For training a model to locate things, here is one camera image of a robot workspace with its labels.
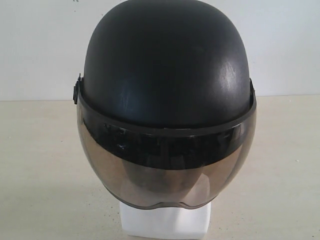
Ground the black helmet with visor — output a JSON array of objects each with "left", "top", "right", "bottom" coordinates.
[{"left": 73, "top": 0, "right": 257, "bottom": 210}]

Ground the white mannequin head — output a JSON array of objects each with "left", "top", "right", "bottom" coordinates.
[{"left": 119, "top": 201, "right": 212, "bottom": 225}]

